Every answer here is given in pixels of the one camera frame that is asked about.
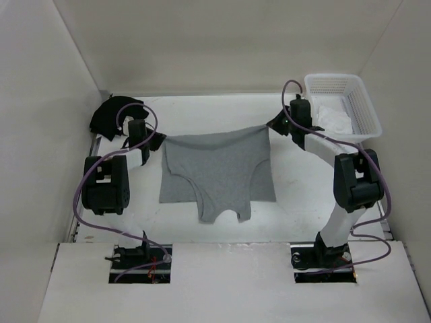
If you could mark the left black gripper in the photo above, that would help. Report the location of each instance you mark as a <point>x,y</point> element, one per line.
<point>159,138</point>

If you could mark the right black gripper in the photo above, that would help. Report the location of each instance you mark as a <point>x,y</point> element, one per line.
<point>275,123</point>

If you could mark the grey tank top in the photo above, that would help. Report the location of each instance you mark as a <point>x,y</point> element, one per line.
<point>219,172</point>

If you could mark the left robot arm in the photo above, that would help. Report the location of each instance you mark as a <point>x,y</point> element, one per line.
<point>104,187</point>

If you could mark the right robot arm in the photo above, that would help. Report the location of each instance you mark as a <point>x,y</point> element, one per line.
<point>356,187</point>

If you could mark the white tank top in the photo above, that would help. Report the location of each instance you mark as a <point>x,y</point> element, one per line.
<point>334,121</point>

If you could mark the folded black tank tops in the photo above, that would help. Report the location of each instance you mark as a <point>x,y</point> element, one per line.
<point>108,119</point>

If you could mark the white plastic basket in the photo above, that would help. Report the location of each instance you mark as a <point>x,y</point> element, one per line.
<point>344,92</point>

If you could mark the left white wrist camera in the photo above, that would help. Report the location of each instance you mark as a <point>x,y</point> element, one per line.
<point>125,125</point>

